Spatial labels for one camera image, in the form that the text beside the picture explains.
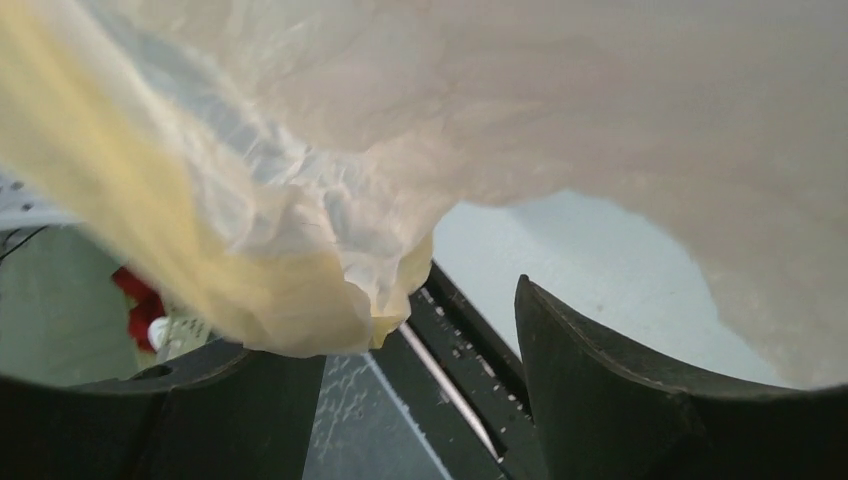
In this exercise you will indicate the translucent yellowish trash bag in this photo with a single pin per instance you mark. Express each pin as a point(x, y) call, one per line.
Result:
point(280, 166)

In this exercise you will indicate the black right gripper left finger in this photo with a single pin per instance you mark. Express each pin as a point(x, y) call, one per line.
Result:
point(218, 412)

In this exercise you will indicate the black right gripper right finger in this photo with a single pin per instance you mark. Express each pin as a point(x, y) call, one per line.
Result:
point(608, 407)

